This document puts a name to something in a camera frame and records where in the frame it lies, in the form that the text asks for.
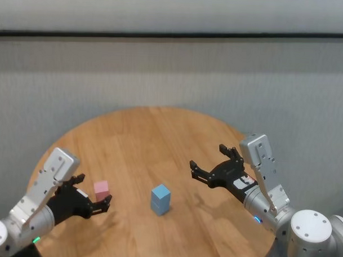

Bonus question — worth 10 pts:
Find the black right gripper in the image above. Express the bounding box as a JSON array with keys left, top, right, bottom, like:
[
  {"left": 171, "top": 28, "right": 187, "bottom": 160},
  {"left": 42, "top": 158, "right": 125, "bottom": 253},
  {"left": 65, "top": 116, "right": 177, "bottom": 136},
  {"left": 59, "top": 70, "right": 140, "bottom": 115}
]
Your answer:
[{"left": 188, "top": 143, "right": 259, "bottom": 205}]

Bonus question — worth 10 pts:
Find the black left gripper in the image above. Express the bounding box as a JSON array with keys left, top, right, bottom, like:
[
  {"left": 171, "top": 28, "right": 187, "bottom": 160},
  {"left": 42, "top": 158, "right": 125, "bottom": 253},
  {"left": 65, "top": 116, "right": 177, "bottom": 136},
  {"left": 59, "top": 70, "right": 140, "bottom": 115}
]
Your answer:
[{"left": 45, "top": 171, "right": 114, "bottom": 227}]

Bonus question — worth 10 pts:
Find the blue building block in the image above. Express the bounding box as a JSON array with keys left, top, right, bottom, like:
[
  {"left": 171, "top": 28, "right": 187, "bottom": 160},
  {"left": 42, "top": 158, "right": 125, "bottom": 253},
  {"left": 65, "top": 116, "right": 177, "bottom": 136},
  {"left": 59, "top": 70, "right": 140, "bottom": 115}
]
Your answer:
[
  {"left": 150, "top": 200, "right": 171, "bottom": 217},
  {"left": 150, "top": 183, "right": 171, "bottom": 206}
]

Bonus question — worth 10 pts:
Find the pink building block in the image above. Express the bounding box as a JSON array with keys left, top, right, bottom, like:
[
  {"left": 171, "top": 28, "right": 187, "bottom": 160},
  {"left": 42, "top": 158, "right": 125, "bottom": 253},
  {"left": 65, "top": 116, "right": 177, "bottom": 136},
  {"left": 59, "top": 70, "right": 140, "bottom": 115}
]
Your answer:
[{"left": 93, "top": 180, "right": 110, "bottom": 202}]

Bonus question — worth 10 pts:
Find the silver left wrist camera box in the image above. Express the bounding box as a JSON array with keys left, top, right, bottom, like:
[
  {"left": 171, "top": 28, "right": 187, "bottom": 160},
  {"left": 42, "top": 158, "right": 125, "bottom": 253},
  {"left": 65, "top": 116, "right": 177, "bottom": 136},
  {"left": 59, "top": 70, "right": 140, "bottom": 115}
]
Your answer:
[{"left": 8, "top": 145, "right": 81, "bottom": 233}]

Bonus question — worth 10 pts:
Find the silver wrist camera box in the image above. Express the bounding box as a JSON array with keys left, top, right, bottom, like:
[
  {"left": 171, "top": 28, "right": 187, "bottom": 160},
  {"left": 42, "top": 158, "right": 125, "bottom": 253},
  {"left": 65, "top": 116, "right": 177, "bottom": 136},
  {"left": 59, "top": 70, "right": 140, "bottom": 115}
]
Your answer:
[
  {"left": 236, "top": 132, "right": 293, "bottom": 219},
  {"left": 8, "top": 145, "right": 81, "bottom": 233}
]

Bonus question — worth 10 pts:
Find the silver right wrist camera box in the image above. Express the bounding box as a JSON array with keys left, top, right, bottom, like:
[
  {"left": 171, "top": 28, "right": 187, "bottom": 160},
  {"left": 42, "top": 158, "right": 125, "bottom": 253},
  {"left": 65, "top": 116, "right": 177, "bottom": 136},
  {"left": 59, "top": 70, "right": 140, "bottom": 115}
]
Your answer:
[{"left": 236, "top": 132, "right": 293, "bottom": 219}]

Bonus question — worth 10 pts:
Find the black horizontal wall rail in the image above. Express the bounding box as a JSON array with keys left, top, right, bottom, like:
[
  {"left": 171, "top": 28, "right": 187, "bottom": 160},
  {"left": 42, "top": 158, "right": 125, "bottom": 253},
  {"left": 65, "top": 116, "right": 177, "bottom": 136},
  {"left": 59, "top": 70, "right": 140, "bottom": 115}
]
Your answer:
[{"left": 0, "top": 21, "right": 343, "bottom": 50}]

